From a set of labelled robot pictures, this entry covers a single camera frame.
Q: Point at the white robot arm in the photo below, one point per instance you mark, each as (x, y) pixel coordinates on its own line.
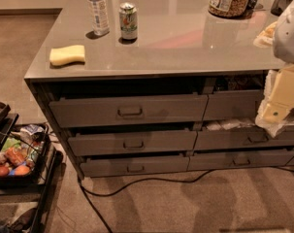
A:
(283, 38)

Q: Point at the grey drawer cabinet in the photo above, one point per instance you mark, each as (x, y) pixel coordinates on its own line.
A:
(180, 49)

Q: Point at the green white soda can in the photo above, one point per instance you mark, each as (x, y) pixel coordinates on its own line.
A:
(128, 21)

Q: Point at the clear plastic water bottle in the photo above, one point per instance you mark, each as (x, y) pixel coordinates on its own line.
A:
(99, 16)

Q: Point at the yellow sponge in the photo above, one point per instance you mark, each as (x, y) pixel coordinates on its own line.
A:
(66, 55)

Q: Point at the snack bag in bin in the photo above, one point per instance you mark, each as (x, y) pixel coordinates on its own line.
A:
(32, 133)

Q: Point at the black cart with bins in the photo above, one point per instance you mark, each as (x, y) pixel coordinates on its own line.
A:
(27, 165)

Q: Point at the orange fruit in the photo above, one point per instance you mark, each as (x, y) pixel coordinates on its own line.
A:
(22, 170)

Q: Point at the red apple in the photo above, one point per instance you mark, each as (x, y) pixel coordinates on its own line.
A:
(4, 171)

